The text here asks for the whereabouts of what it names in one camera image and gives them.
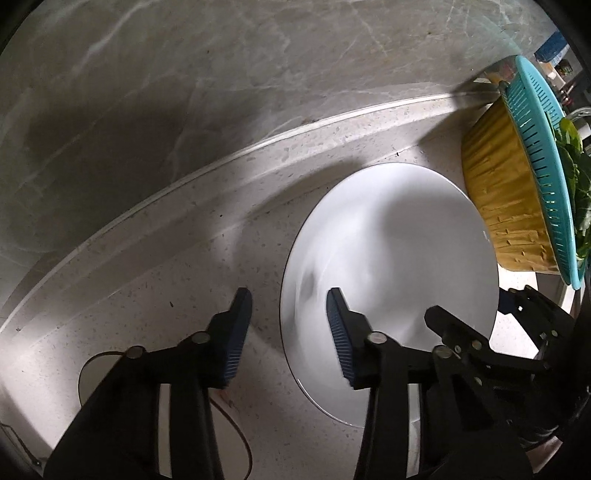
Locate large white bowl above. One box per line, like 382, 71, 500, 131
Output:
280, 162, 500, 428

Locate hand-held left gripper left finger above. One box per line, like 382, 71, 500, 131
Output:
44, 287, 254, 480

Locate brown rimmed bowl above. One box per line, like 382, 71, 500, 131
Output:
78, 351, 254, 480

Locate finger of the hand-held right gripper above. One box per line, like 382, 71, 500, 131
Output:
424, 305, 550, 376
507, 286, 575, 365

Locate teal plastic colander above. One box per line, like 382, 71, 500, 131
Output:
501, 55, 591, 289

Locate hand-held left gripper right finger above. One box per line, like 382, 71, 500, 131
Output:
326, 287, 527, 480

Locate yellow ribbed basin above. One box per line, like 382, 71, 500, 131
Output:
461, 99, 561, 275

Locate green leafy vegetables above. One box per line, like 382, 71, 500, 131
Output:
549, 117, 591, 259

